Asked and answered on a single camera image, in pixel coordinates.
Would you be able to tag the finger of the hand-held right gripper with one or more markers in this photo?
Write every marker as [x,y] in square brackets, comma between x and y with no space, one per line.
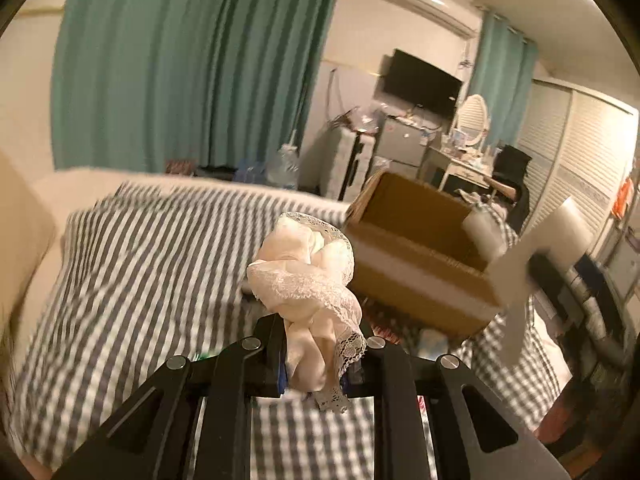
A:
[547,275]

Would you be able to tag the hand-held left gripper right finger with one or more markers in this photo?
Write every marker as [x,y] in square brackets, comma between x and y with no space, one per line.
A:
[352,377]

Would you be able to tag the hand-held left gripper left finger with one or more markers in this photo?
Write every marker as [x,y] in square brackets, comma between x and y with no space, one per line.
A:
[281,375]

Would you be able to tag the white plastic piece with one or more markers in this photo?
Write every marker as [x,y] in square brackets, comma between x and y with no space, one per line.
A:
[515,270]

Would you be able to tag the cream lace cloth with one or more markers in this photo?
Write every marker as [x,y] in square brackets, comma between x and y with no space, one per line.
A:
[300,280]

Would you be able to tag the brown cardboard box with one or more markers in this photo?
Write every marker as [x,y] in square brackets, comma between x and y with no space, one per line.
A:
[400,280]

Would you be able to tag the orange hanging cloth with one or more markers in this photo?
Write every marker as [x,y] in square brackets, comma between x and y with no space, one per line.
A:
[626,197]

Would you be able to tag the chair with black cloth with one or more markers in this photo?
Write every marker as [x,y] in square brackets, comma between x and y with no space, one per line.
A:
[512,170]

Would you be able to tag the white louvred wardrobe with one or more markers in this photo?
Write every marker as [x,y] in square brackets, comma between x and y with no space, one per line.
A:
[575,150]

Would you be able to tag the white dressing table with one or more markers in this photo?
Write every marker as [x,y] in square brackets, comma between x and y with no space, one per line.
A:
[460,170]

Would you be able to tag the grey checkered bed sheet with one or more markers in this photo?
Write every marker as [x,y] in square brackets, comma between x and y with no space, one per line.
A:
[150,270]

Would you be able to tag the white oval mirror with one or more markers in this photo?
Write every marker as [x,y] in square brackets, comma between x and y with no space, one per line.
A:
[472,120]

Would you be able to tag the grey mini fridge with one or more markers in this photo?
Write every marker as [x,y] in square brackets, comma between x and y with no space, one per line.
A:
[402,142]

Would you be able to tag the narrow teal curtain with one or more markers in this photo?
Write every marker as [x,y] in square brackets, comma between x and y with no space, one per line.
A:
[500,80]

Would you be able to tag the white suitcase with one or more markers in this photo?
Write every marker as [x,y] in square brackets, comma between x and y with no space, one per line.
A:
[342,160]

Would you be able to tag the black television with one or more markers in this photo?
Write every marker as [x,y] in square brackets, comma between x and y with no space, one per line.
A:
[417,82]

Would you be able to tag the cream pillow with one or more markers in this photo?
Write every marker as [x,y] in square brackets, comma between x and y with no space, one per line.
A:
[25,240]

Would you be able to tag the white air conditioner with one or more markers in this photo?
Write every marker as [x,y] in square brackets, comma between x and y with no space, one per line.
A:
[430,5]

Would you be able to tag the wide teal curtain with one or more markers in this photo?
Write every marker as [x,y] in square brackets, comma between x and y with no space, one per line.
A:
[190,60]

